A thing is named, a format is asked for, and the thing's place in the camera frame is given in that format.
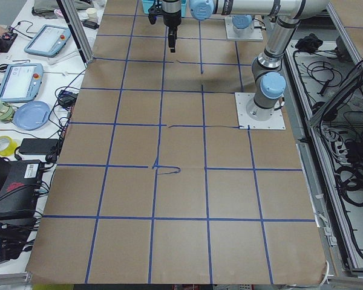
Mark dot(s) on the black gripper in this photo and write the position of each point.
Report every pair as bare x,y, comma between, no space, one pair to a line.
172,19

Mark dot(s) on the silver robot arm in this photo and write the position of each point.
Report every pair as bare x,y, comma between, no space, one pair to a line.
286,16

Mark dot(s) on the white paper cup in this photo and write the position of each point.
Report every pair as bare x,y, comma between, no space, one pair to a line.
92,14

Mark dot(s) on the upper teach pendant tablet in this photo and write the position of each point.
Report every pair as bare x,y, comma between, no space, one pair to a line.
49,41

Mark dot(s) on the teach pendant tablet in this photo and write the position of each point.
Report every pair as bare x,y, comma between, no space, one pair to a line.
21,82
49,41

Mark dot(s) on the black cloth bundle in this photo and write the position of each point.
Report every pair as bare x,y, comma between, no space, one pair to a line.
309,44

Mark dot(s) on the lower teach pendant tablet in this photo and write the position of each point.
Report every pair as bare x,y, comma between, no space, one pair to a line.
21,82

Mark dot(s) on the blue plastic plate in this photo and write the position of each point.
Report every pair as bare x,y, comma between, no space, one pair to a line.
31,115

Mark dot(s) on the black power adapter brick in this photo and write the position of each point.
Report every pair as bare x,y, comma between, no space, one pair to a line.
37,146

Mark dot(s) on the yellow tape roll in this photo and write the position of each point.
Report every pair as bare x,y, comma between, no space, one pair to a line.
7,146

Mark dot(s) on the black computer box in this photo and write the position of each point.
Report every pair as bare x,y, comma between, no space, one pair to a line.
19,182

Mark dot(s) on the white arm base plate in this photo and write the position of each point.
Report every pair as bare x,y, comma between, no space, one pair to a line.
250,116
243,27

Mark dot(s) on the aluminium frame post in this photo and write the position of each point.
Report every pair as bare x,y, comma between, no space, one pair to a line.
76,28

